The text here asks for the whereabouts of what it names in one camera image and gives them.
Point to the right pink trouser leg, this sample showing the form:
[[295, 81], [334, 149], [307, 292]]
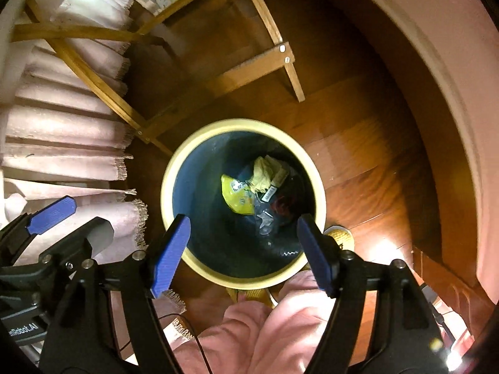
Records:
[[293, 330]]

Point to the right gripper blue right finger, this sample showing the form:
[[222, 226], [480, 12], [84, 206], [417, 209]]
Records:
[[321, 251]]

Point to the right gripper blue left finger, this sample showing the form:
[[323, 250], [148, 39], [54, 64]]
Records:
[[167, 252]]

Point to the right yellow slipper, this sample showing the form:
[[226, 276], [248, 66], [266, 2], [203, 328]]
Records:
[[342, 236]]

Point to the blue trash bin yellow rim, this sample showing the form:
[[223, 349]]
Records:
[[224, 246]]

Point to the yellow paper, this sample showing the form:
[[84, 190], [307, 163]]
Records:
[[268, 172]]

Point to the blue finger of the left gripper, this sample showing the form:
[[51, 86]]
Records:
[[51, 215]]

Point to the yellow snack bag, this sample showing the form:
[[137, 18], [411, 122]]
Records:
[[237, 195]]

